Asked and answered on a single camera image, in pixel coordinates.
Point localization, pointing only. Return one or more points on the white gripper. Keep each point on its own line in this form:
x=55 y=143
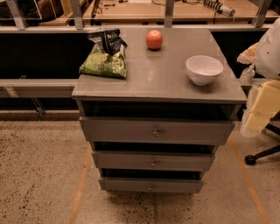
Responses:
x=269 y=55

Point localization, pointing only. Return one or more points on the white bowl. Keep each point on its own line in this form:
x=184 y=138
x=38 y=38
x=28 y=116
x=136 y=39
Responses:
x=203 y=70

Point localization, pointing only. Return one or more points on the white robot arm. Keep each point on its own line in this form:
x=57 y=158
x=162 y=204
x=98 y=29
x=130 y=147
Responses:
x=267 y=60

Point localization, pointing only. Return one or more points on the dark blue chip bag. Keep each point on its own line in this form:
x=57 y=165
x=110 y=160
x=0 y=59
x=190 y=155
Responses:
x=109 y=40

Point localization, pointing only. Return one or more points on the green jalapeno chip bag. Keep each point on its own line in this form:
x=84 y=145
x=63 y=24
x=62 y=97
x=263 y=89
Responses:
x=100 y=63

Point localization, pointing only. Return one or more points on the black office chair base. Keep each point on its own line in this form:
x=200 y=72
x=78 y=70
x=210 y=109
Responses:
x=251 y=159

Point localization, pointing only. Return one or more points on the black white power strip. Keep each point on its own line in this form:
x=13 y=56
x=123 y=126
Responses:
x=221 y=8

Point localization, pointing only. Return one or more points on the grey drawer cabinet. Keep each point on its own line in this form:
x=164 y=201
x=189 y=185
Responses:
x=157 y=87

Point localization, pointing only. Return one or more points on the red apple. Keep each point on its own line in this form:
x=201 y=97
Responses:
x=154 y=39

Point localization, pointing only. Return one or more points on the top grey drawer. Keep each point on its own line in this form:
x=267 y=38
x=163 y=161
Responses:
x=155 y=131

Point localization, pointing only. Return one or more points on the grey drawer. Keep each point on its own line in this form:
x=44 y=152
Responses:
x=152 y=161
x=151 y=185
x=155 y=131

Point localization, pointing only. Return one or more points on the middle grey drawer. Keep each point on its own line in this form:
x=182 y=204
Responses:
x=152 y=161

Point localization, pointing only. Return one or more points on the bottom grey drawer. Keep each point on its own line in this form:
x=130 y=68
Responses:
x=151 y=185

